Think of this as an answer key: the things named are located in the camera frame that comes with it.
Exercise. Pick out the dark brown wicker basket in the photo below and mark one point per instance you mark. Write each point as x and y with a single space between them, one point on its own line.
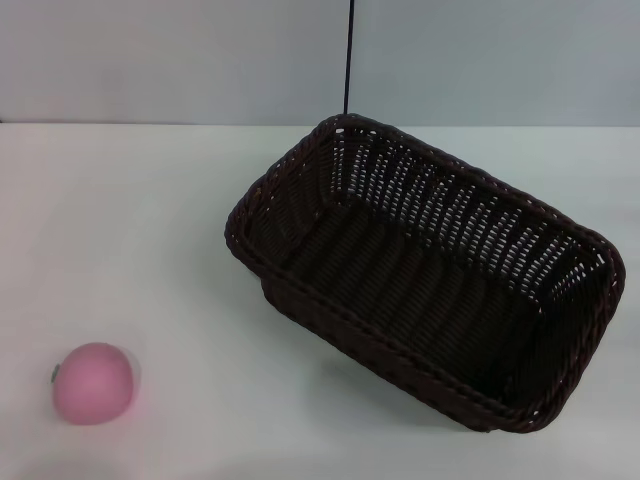
400 300

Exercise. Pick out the pink round ball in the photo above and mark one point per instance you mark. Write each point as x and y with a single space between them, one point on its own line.
95 385

